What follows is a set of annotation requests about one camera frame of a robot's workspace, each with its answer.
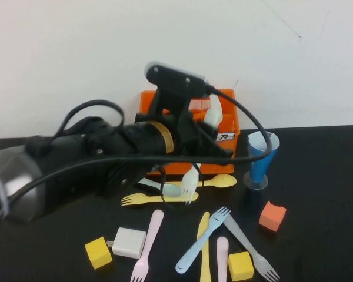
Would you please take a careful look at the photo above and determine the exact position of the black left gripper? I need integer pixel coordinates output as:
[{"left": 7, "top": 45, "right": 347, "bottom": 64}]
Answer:
[{"left": 173, "top": 113, "right": 235, "bottom": 161}]

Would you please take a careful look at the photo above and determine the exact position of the white plastic fork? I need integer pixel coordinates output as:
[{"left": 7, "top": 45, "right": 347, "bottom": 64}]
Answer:
[{"left": 181, "top": 163, "right": 201, "bottom": 206}]

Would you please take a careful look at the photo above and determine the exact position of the light blue plastic fork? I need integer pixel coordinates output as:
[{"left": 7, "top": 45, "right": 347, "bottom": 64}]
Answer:
[{"left": 175, "top": 206, "right": 232, "bottom": 276}]

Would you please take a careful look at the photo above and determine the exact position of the orange plastic cutlery holder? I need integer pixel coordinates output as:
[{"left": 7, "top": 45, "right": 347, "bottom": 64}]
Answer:
[{"left": 136, "top": 89, "right": 241, "bottom": 176}]

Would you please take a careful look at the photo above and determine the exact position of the white plastic knife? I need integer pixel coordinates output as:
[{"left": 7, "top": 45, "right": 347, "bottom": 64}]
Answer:
[{"left": 205, "top": 93, "right": 224, "bottom": 132}]

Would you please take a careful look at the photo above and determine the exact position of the yellow plastic spoon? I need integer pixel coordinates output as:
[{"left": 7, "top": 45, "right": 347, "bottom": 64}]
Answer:
[{"left": 194, "top": 173, "right": 238, "bottom": 189}]

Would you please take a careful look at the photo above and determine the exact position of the blue paper cone cup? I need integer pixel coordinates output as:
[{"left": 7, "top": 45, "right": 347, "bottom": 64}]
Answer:
[{"left": 247, "top": 130, "right": 281, "bottom": 184}]

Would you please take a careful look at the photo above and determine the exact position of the pale green plastic spoon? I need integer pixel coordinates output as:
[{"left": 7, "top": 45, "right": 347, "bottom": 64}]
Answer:
[{"left": 136, "top": 177, "right": 185, "bottom": 198}]

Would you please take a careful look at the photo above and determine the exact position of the yellow plastic fork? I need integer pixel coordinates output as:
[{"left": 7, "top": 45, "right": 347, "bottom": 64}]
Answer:
[{"left": 120, "top": 191, "right": 200, "bottom": 207}]

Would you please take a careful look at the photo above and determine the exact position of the orange foam cube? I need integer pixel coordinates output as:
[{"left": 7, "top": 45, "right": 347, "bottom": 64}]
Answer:
[{"left": 258, "top": 200, "right": 287, "bottom": 231}]

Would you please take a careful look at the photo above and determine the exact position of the grey translucent plastic fork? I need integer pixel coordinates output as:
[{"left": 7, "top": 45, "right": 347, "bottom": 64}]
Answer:
[{"left": 222, "top": 214, "right": 281, "bottom": 282}]

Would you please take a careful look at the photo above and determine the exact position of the pink plastic fork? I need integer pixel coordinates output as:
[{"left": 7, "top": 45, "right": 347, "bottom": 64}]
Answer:
[{"left": 129, "top": 209, "right": 165, "bottom": 282}]

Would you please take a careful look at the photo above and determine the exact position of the yellow plastic knife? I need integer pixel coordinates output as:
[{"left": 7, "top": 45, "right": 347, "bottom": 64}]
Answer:
[{"left": 196, "top": 211, "right": 212, "bottom": 282}]

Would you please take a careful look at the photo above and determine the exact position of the yellow foam cube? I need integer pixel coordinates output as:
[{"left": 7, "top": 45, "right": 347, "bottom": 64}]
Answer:
[
  {"left": 227, "top": 251, "right": 255, "bottom": 281},
  {"left": 84, "top": 236, "right": 114, "bottom": 270}
]

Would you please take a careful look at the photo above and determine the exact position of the white power adapter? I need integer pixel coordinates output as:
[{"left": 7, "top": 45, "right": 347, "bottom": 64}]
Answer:
[{"left": 105, "top": 227, "right": 148, "bottom": 260}]

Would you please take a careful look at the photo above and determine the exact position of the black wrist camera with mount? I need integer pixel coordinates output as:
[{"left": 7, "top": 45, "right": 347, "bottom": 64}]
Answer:
[{"left": 134, "top": 61, "right": 211, "bottom": 126}]

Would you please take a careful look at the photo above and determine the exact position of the black camera cable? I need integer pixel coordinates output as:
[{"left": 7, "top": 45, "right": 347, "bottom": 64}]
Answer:
[{"left": 0, "top": 84, "right": 274, "bottom": 247}]

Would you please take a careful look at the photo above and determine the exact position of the pink utensil handle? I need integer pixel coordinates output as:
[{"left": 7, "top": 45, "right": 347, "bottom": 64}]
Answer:
[{"left": 215, "top": 236, "right": 229, "bottom": 282}]

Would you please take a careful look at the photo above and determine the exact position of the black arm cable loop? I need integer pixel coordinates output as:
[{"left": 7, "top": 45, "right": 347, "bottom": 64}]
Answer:
[{"left": 51, "top": 99, "right": 126, "bottom": 142}]

